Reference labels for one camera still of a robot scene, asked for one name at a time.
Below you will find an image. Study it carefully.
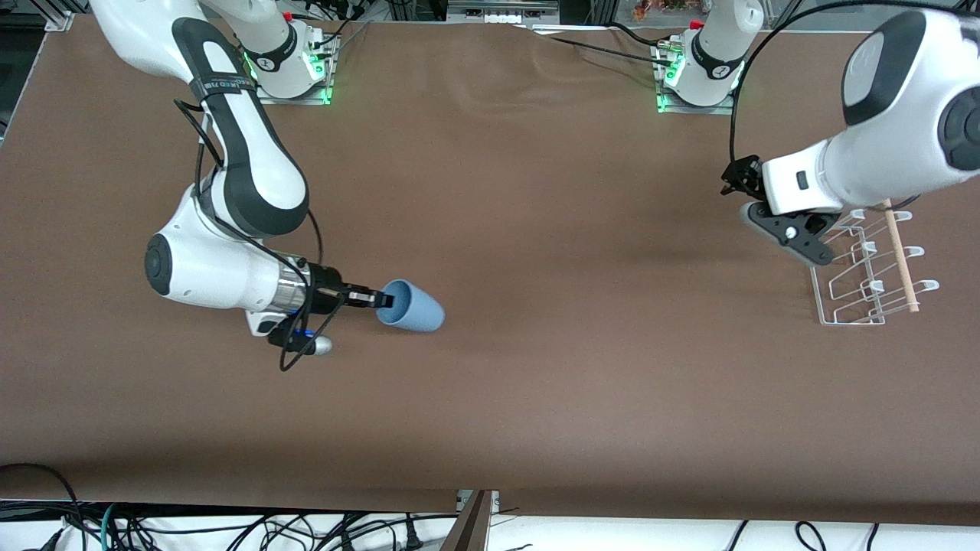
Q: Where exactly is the short black table cable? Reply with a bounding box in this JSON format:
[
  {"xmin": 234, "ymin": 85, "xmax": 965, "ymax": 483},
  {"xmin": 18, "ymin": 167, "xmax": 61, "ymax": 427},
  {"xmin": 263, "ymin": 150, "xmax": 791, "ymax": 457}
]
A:
[{"xmin": 609, "ymin": 21, "xmax": 675, "ymax": 48}]

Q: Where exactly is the black looped floor cable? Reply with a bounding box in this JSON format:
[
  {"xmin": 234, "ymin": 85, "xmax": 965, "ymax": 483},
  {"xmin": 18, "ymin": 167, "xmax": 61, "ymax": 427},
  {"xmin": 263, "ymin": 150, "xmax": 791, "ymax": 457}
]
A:
[{"xmin": 0, "ymin": 463, "xmax": 81, "ymax": 551}]

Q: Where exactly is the blue plastic cup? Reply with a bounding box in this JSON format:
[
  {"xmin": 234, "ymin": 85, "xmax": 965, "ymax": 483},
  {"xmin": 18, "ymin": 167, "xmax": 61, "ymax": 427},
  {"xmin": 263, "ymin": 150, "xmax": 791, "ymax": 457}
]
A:
[{"xmin": 375, "ymin": 279, "xmax": 446, "ymax": 334}]

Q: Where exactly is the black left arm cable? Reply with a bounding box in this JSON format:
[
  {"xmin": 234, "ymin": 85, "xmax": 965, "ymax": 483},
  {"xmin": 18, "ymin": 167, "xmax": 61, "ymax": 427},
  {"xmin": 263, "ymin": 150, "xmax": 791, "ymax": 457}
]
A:
[{"xmin": 729, "ymin": 0, "xmax": 980, "ymax": 211}]

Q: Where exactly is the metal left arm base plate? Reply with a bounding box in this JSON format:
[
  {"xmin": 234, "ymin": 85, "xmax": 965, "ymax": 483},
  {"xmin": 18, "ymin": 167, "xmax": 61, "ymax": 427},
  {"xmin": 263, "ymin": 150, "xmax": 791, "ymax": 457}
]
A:
[{"xmin": 657, "ymin": 42, "xmax": 737, "ymax": 116}]

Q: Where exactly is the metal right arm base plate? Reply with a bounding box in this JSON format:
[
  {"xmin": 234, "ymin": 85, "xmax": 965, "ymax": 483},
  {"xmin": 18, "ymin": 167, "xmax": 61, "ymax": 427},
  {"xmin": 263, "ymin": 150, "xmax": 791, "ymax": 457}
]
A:
[{"xmin": 253, "ymin": 34, "xmax": 335, "ymax": 106}]

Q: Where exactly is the long black table cable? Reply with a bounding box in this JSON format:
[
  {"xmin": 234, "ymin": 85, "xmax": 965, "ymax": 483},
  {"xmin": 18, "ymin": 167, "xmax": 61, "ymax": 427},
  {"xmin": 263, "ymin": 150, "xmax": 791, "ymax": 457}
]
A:
[{"xmin": 528, "ymin": 27, "xmax": 678, "ymax": 68}]

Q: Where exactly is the brown wedge beam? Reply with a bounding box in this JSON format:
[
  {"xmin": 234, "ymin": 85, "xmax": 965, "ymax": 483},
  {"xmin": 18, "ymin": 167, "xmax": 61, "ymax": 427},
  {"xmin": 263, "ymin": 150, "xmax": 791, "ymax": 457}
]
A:
[{"xmin": 440, "ymin": 490, "xmax": 492, "ymax": 551}]

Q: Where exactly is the brown table cover sheet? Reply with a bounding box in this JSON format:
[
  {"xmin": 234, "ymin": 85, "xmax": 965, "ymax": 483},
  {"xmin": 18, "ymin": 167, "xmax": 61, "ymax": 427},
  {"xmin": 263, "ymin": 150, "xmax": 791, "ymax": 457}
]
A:
[{"xmin": 0, "ymin": 15, "xmax": 980, "ymax": 527}]

